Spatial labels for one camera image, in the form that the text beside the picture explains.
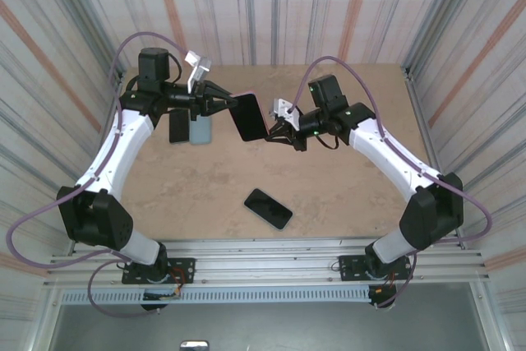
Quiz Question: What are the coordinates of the light blue phone case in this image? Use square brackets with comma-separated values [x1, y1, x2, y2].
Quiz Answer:
[188, 115, 214, 146]

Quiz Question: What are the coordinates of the black phone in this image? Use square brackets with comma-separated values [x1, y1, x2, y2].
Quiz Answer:
[242, 187, 294, 232]

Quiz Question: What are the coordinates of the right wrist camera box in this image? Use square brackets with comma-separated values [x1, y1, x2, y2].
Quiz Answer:
[269, 97, 303, 128]

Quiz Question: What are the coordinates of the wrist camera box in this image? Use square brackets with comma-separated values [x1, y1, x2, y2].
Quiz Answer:
[269, 97, 303, 128]
[184, 50, 213, 95]

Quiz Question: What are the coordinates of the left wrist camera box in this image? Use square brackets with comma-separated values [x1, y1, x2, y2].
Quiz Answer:
[184, 50, 213, 95]

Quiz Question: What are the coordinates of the aluminium side rail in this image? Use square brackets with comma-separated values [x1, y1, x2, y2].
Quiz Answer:
[70, 70, 127, 256]
[401, 63, 468, 252]

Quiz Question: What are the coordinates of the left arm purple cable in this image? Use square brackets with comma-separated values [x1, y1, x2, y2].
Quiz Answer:
[7, 32, 194, 319]

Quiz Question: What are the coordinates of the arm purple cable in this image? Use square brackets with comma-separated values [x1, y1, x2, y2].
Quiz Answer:
[7, 32, 194, 319]
[289, 56, 493, 311]

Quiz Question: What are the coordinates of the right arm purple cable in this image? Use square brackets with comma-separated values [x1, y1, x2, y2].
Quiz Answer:
[289, 56, 493, 311]

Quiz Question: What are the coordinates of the aluminium rail frame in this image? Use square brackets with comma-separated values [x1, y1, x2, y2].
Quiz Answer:
[42, 237, 492, 289]

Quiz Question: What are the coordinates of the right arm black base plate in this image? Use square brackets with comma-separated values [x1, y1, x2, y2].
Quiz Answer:
[337, 255, 413, 282]

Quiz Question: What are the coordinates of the grey perforated cable tray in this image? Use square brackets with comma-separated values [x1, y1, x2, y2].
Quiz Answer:
[59, 288, 371, 306]

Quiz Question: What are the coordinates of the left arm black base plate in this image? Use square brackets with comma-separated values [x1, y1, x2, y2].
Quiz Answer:
[122, 257, 196, 285]

